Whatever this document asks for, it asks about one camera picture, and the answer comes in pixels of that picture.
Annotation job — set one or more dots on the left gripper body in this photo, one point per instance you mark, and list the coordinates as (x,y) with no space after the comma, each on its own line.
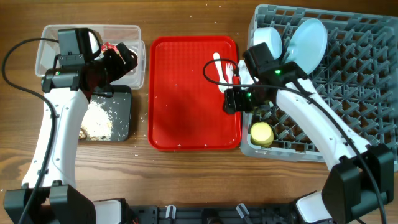
(111,67)

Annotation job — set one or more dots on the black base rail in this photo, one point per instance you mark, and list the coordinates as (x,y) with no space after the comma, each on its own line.
(278,213)

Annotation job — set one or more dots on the food scraps and rice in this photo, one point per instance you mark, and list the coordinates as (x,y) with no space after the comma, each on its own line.
(107,119)

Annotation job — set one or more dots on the black waste tray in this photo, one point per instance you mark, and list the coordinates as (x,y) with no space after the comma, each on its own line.
(71,106)

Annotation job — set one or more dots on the white plastic spoon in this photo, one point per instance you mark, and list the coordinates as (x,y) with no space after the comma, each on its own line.
(218,64)

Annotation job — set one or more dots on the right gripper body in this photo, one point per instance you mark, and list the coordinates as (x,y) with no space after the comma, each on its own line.
(242,101)

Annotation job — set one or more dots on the blue bowl with food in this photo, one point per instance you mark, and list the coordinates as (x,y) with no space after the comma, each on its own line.
(271,37)

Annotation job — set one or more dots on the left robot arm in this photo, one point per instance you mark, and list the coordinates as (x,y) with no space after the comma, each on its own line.
(48,194)

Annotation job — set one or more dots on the yellow plastic cup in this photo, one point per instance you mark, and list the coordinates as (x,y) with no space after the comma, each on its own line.
(261,134)

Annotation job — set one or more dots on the white plastic fork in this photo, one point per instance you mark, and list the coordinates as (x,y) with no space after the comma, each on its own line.
(229,72)

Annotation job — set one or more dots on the red serving tray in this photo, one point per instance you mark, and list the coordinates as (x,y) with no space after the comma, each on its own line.
(185,111)

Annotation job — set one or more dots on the light blue plate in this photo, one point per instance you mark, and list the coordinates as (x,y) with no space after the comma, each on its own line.
(308,44)

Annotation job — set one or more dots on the red snack wrapper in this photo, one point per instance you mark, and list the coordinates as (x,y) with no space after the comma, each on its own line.
(106,46)

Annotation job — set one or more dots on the clear plastic bin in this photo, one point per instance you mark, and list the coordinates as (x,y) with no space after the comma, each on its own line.
(130,35)

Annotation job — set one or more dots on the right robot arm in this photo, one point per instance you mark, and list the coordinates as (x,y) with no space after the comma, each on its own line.
(361,174)

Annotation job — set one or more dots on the grey dishwasher rack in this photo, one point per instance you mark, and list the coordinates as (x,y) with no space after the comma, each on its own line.
(357,77)

